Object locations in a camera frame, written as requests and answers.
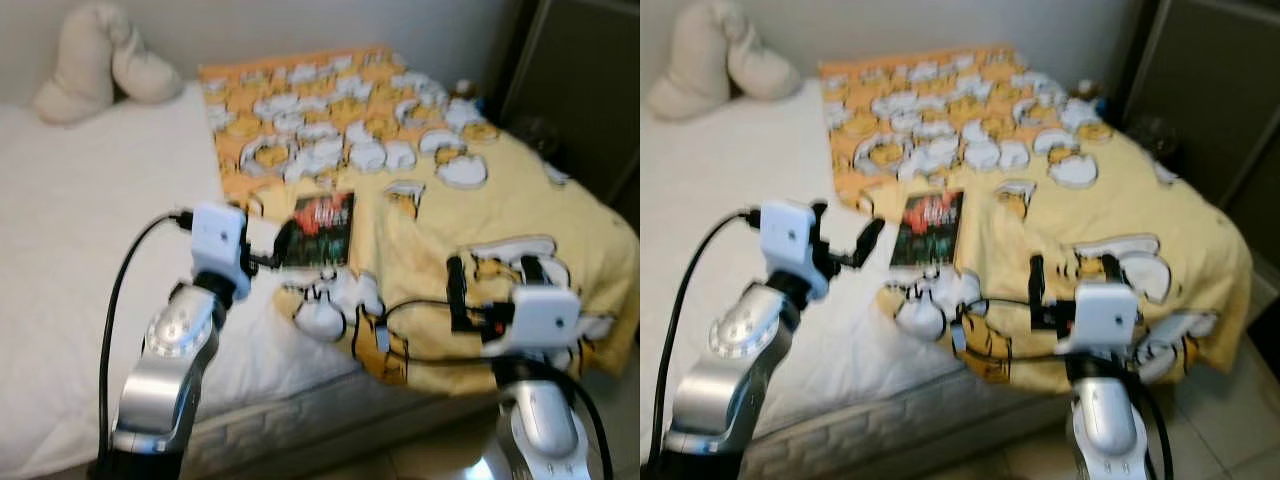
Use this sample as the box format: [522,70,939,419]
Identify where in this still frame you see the dark red paperback book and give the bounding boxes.
[890,190,966,268]
[290,192,357,269]

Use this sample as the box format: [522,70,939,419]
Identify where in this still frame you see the yellow cartoon egg blanket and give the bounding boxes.
[198,45,641,396]
[818,45,1256,396]

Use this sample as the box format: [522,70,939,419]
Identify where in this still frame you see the white quilted mattress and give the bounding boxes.
[640,80,1111,480]
[0,82,521,480]

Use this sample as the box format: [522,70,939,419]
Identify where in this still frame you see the beige plush toy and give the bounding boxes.
[645,0,801,121]
[33,0,184,126]

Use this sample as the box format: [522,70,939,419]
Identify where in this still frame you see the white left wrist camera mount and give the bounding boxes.
[760,200,819,301]
[190,202,251,286]

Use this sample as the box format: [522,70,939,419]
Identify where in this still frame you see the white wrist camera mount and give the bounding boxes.
[1060,283,1139,356]
[190,202,251,286]
[482,287,581,356]
[760,200,819,301]

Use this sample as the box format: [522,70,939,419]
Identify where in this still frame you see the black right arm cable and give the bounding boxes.
[950,298,1176,480]
[375,298,616,480]

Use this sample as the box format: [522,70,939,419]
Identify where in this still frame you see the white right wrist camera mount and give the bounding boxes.
[1060,283,1139,356]
[482,287,581,356]

